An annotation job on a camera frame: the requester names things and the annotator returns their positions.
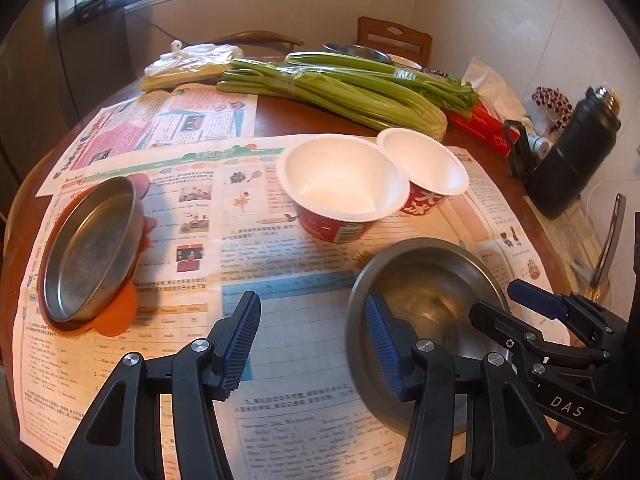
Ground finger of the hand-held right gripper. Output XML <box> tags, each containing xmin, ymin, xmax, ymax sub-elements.
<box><xmin>468</xmin><ymin>301</ymin><xmax>613</xmax><ymax>381</ymax></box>
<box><xmin>507</xmin><ymin>280</ymin><xmax>626</xmax><ymax>346</ymax></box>

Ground wooden chair with cutout back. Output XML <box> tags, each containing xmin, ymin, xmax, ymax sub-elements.
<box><xmin>356</xmin><ymin>16</ymin><xmax>432</xmax><ymax>68</ymax></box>

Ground plastic bag of yellow food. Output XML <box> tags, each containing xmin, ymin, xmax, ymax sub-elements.
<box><xmin>139</xmin><ymin>40</ymin><xmax>244</xmax><ymax>93</ymax></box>

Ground pink bear-shaped plate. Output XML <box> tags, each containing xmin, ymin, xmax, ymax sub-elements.
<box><xmin>37</xmin><ymin>172</ymin><xmax>153</xmax><ymax>337</ymax></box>

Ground thick celery bundle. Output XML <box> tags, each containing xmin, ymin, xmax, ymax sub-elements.
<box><xmin>216</xmin><ymin>58</ymin><xmax>448</xmax><ymax>142</ymax></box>

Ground red tissue box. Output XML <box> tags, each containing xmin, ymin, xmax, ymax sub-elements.
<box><xmin>445</xmin><ymin>57</ymin><xmax>526</xmax><ymax>158</ymax></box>

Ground leafy celery bundle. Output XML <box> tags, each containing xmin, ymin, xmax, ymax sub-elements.
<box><xmin>284</xmin><ymin>51</ymin><xmax>478</xmax><ymax>113</ymax></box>

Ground grey refrigerator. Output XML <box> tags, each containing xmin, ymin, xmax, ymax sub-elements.
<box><xmin>40</xmin><ymin>0</ymin><xmax>126</xmax><ymax>126</ymax></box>

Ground large red paper bowl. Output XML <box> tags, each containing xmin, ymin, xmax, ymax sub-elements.
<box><xmin>276</xmin><ymin>133</ymin><xmax>411</xmax><ymax>244</ymax></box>

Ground black thermos bottle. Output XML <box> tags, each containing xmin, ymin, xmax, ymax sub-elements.
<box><xmin>525</xmin><ymin>86</ymin><xmax>623</xmax><ymax>221</ymax></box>

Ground brown spotted pouch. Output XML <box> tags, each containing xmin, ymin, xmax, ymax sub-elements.
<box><xmin>531</xmin><ymin>86</ymin><xmax>576</xmax><ymax>133</ymax></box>

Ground white worksheet newspaper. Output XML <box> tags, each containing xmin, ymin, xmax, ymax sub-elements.
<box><xmin>17</xmin><ymin>132</ymin><xmax>558</xmax><ymax>480</ymax></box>

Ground small red paper bowl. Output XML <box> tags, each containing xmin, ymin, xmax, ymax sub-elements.
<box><xmin>376</xmin><ymin>127</ymin><xmax>470</xmax><ymax>217</ymax></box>

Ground black wall cable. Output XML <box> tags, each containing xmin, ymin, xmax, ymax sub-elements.
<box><xmin>125</xmin><ymin>7</ymin><xmax>161</xmax><ymax>41</ymax></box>

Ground black clip holder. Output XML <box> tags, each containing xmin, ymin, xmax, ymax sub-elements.
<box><xmin>502</xmin><ymin>120</ymin><xmax>538</xmax><ymax>178</ymax></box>

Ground metal utensil handle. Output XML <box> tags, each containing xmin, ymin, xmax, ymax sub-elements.
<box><xmin>586</xmin><ymin>193</ymin><xmax>627</xmax><ymax>295</ymax></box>

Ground steel basin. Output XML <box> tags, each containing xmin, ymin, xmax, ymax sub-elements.
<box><xmin>322</xmin><ymin>42</ymin><xmax>391</xmax><ymax>63</ymax></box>

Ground shallow round metal pan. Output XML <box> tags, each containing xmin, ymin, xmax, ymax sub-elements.
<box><xmin>42</xmin><ymin>176</ymin><xmax>145</xmax><ymax>323</ymax></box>

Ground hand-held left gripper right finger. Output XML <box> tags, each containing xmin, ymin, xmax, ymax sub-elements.
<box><xmin>365</xmin><ymin>292</ymin><xmax>558</xmax><ymax>480</ymax></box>

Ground stainless steel bowl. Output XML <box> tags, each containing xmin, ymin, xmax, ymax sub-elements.
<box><xmin>345</xmin><ymin>237</ymin><xmax>513</xmax><ymax>438</ymax></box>

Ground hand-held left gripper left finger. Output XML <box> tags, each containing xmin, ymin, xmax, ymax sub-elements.
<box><xmin>55</xmin><ymin>291</ymin><xmax>262</xmax><ymax>480</ymax></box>

